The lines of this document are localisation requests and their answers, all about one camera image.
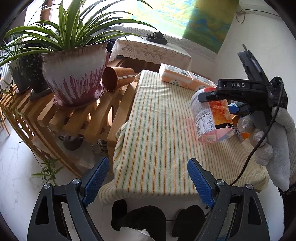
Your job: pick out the right hand grey glove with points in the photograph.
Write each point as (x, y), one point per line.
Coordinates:
(277, 151)

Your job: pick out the white air conditioner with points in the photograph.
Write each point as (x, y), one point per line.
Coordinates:
(259, 7)

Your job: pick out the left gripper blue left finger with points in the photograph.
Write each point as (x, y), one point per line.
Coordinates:
(48, 220)

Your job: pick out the spider plant in white-red pot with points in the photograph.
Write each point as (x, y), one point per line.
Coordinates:
(73, 50)

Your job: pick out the dark potted plant behind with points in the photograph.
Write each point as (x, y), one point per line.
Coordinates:
(26, 67)

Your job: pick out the lace-covered side table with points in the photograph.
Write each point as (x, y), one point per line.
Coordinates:
(137, 48)

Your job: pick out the orange tissue pack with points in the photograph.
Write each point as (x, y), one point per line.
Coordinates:
(199, 82)
(174, 75)

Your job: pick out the green landscape roller blind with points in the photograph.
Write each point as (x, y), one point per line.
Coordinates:
(204, 22)

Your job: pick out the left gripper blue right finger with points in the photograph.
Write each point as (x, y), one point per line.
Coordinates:
(235, 212)

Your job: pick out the brown gold paper cup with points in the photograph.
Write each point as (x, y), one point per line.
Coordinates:
(235, 120)

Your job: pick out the striped yellow tablecloth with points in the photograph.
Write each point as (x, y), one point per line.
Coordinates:
(155, 144)

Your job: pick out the wooden slatted bench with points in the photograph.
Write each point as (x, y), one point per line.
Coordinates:
(36, 122)

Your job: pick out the brown paper cup on bench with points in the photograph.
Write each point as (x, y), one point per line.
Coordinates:
(114, 78)

